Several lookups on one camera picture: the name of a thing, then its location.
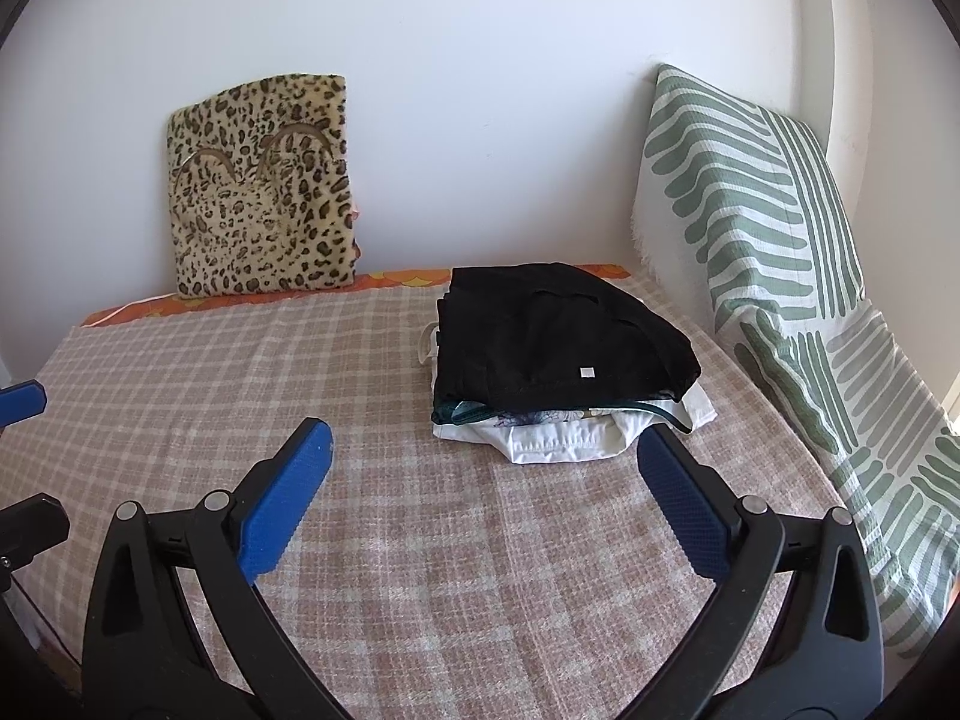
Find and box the green striped white cushion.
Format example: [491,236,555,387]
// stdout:
[630,64,960,665]

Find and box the dark teal garment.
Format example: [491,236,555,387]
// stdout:
[431,399,695,437]

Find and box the white folded shirt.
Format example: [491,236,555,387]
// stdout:
[433,381,719,466]

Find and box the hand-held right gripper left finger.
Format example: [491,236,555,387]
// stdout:
[81,417,353,720]

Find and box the black shirt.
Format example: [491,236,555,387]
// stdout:
[435,262,702,410]

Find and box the leopard print cushion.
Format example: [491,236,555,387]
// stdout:
[166,73,365,295]

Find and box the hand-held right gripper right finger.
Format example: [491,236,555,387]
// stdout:
[636,424,884,720]

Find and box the pink checked blanket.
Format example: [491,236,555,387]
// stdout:
[15,270,856,720]

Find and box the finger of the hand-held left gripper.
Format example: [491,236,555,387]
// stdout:
[0,381,47,432]
[0,493,70,597]

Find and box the white floral garment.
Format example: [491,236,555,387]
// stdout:
[487,409,593,428]

